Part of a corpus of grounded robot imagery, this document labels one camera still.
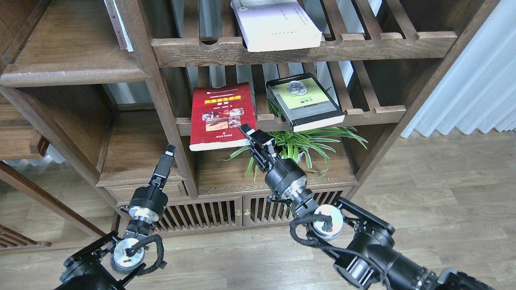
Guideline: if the white plant pot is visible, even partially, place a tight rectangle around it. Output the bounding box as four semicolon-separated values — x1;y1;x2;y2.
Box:
268;144;304;171

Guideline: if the white curtain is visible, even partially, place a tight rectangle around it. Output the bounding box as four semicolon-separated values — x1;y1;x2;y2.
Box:
401;0;516;138

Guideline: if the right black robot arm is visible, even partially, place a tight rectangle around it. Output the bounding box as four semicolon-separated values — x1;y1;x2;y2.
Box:
240;124;490;290

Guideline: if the dark wooden bookshelf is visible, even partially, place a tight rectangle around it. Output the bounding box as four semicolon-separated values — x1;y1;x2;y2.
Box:
1;0;499;235

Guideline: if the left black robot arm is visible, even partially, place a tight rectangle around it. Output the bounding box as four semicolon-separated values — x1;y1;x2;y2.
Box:
58;145;176;290

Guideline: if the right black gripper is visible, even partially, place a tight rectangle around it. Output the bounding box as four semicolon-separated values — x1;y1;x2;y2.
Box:
239;124;308;202

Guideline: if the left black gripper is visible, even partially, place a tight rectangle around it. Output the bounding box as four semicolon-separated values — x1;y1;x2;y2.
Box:
120;145;176;224

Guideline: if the black and green book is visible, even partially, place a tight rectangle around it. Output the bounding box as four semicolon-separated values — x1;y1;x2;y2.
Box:
266;72;345;132

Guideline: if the red paperback book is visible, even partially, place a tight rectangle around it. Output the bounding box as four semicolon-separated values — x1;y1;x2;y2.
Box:
189;82;256;151

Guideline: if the green spider plant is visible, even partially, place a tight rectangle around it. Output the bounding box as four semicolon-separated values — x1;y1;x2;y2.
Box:
220;97;368;218

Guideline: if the upright white book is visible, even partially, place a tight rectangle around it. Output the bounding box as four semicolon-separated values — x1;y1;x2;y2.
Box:
104;0;134;52

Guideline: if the white and lilac book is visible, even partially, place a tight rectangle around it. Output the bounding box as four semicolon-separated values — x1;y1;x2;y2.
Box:
231;0;322;52

